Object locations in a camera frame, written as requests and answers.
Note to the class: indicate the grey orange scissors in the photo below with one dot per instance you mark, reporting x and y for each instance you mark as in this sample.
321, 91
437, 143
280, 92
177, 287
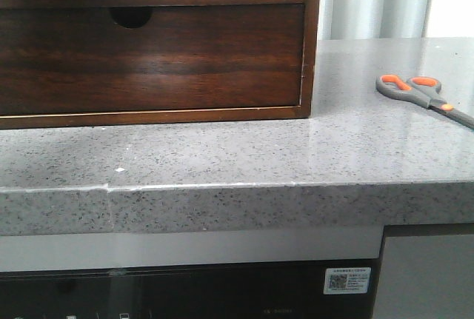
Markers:
422, 91

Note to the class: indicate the dark wooden drawer cabinet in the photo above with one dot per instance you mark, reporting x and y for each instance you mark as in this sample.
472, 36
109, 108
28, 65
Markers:
135, 17

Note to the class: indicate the white QR code sticker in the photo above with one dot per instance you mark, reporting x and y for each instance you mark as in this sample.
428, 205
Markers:
347, 281

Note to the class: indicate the pale grey curtain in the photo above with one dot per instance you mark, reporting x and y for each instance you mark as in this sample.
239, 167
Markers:
364, 19

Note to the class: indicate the black built-in appliance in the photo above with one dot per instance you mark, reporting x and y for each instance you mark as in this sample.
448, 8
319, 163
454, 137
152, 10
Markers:
286, 289

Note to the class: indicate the grey cabinet door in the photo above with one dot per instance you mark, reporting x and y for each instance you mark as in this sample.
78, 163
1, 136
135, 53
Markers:
426, 277

